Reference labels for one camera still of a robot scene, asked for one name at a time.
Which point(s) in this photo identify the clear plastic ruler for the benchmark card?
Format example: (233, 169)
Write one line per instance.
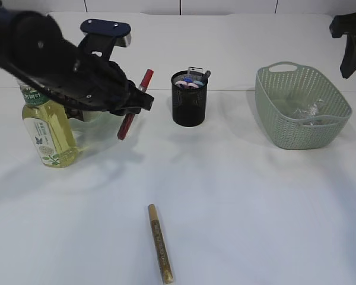
(194, 72)

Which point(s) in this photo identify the grey marker pen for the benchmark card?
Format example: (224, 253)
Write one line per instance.
(205, 77)

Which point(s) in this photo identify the yellow tea bottle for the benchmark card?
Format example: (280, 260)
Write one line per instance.
(48, 127)

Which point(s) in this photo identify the green scalloped glass plate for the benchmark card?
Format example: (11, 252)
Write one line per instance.
(100, 129)

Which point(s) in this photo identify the clear plastic sheet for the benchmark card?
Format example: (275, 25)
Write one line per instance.
(308, 111)

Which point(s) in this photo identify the blue capped scissors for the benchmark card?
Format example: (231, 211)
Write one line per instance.
(190, 81)

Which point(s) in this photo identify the green woven plastic basket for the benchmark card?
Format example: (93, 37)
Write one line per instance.
(279, 93)

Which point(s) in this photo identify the black mesh pen holder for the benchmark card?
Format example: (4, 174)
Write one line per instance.
(188, 105)

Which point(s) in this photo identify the red marker pen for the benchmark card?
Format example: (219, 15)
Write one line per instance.
(138, 102)

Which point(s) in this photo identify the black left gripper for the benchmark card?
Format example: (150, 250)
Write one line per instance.
(102, 85)

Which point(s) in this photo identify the gold glitter marker pen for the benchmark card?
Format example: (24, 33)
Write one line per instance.
(160, 247)

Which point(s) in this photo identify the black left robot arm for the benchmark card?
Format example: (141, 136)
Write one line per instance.
(34, 50)

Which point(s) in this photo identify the artificial red grape bunch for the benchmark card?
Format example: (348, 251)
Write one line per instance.
(74, 113)

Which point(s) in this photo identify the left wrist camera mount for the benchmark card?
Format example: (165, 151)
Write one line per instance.
(102, 36)

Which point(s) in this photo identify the pink capped scissors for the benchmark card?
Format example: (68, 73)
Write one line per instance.
(186, 85)

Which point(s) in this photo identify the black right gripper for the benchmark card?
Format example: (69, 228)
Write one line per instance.
(341, 25)

